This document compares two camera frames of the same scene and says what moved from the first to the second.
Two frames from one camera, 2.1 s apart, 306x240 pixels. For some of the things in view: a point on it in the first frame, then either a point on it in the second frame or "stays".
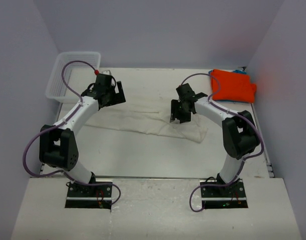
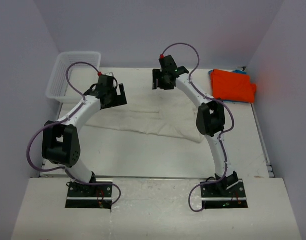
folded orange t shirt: (234, 86) stays
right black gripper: (176, 114) → (157, 75)
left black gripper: (115, 99) stays
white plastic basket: (77, 75) stays
